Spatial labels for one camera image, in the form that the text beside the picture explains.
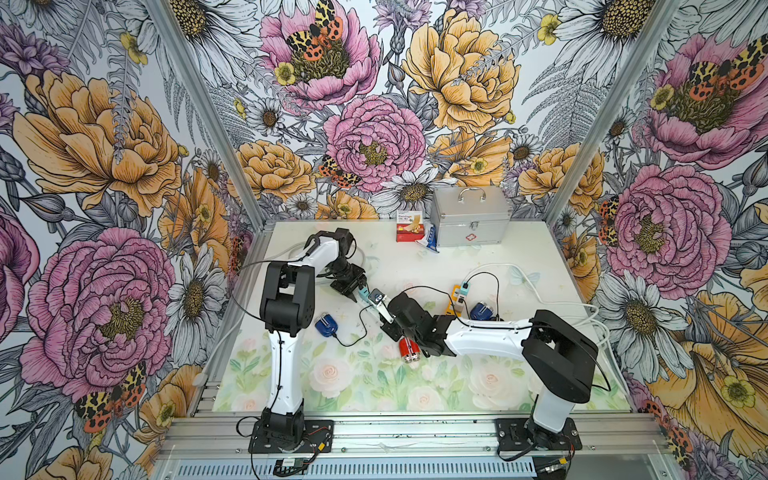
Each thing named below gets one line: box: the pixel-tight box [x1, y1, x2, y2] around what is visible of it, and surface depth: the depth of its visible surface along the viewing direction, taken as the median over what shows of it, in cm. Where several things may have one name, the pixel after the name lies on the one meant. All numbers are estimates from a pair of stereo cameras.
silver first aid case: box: [431, 186, 511, 247], surface depth 111 cm
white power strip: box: [367, 288, 396, 324], surface depth 76 cm
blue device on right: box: [470, 302, 493, 321], surface depth 96 cm
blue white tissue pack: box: [415, 224, 440, 253], surface depth 114 cm
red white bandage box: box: [396, 210, 425, 242], surface depth 118 cm
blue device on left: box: [314, 314, 339, 337], surface depth 93 cm
